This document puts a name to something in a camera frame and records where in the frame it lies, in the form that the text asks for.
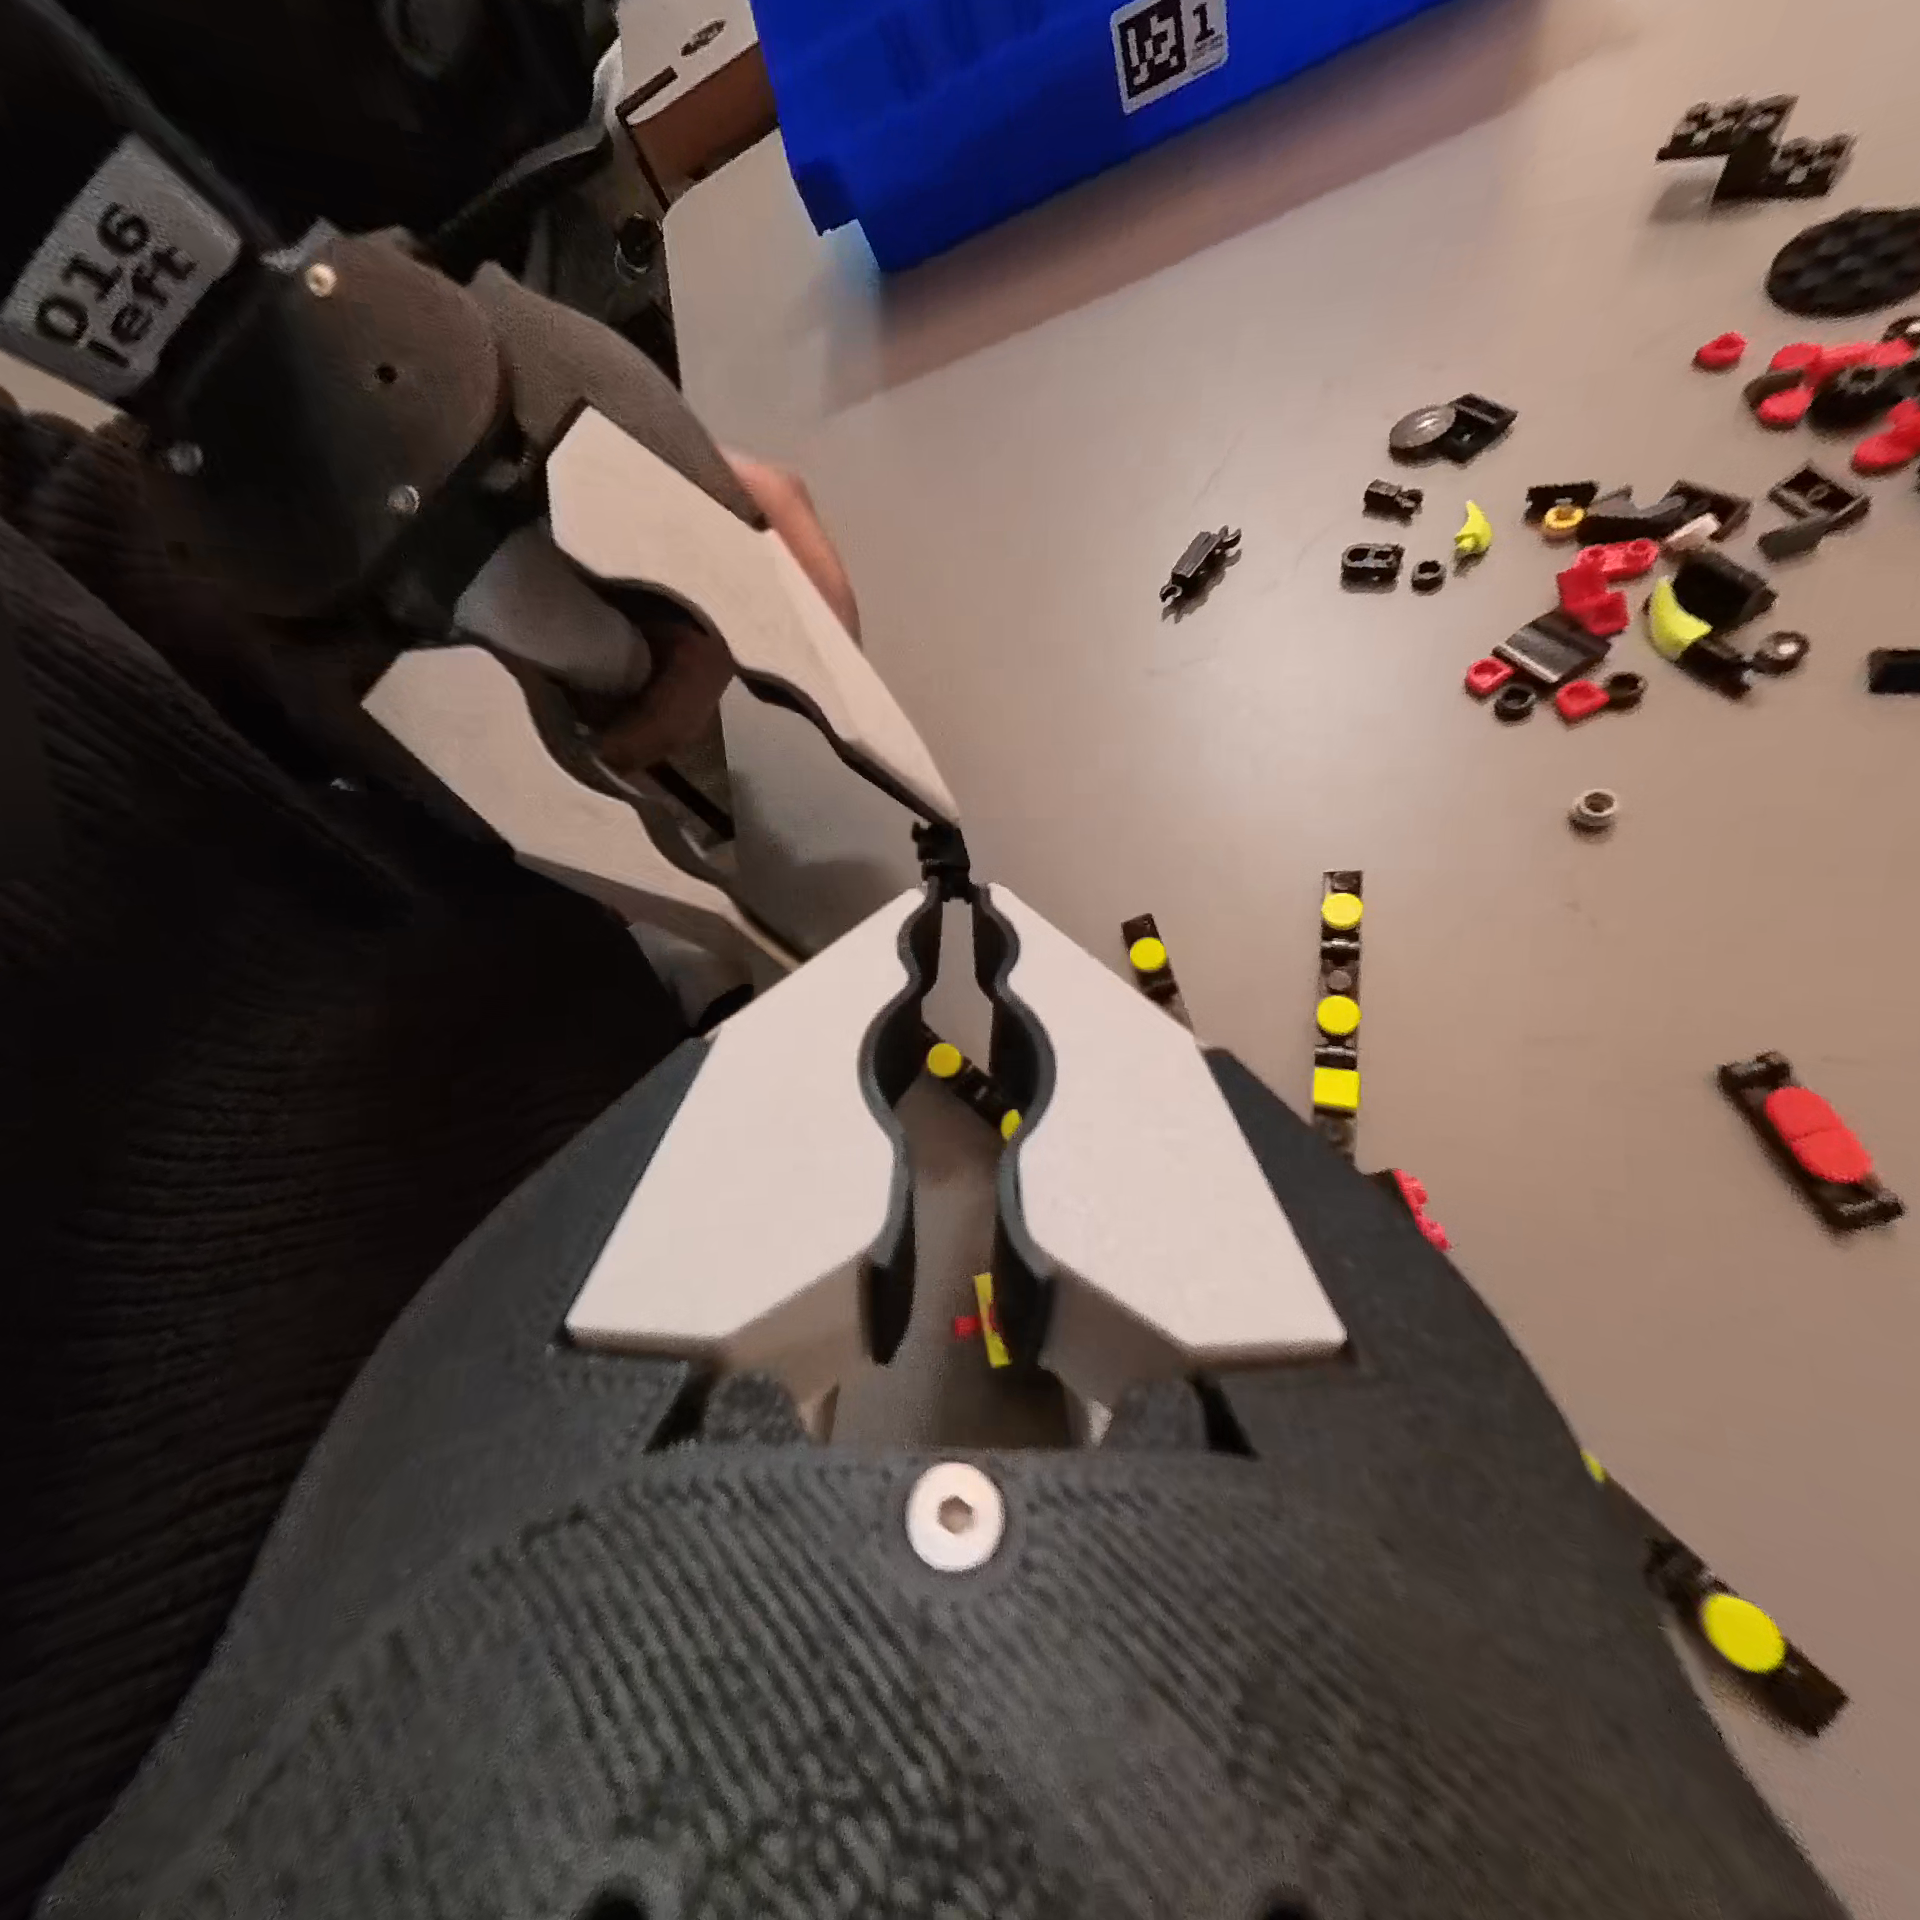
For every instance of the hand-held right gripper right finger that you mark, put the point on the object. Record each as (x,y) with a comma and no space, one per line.
(1171,1185)

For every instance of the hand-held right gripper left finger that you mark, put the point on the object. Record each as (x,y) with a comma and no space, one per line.
(750,1185)

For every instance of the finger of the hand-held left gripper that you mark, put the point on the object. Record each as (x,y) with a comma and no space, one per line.
(510,750)
(704,570)

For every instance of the small black lego piece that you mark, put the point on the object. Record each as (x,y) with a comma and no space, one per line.
(942,869)

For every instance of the black yellow lego spider model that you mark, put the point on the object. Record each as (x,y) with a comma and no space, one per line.
(1339,1021)

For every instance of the black lego clip piece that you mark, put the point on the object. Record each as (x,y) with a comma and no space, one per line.
(1201,562)

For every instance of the small grey round lego piece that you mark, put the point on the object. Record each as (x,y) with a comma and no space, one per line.
(1595,810)

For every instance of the red tile on black lego plate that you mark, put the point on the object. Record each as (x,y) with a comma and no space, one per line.
(1809,1133)

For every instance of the pile of loose lego pieces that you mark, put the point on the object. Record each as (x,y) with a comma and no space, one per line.
(1589,593)

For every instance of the grey disc on black lego plate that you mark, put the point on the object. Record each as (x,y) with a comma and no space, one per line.
(1447,428)

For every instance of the black round lego plate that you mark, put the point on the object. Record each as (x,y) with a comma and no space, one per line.
(1853,264)

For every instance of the person's left hand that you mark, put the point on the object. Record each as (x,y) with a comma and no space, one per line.
(803,541)

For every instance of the blue plastic bin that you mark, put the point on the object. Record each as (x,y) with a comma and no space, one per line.
(974,105)

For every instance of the black stepped lego bracket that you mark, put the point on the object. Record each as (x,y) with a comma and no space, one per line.
(1756,150)

